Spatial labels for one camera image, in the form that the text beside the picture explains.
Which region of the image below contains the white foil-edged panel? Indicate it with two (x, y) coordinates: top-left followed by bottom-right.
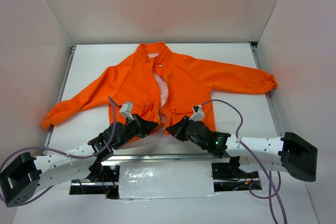
(119, 161), (216, 199)

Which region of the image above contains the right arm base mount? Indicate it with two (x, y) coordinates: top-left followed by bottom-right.
(211, 162), (262, 193)

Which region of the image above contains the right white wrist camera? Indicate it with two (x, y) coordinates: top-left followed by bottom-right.
(190, 105), (205, 121)

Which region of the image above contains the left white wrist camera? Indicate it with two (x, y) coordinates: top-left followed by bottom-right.
(119, 101), (134, 121)

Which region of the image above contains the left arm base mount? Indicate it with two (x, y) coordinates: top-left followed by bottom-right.
(69, 164), (120, 199)

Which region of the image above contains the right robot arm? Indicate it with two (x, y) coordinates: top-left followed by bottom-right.
(166, 116), (318, 182)

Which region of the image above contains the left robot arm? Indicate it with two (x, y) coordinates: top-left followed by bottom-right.
(1, 114), (158, 207)

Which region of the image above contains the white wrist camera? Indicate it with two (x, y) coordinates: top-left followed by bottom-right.
(190, 105), (205, 121)
(119, 101), (134, 121)

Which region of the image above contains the orange zip jacket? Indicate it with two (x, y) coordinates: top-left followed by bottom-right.
(41, 42), (278, 130)

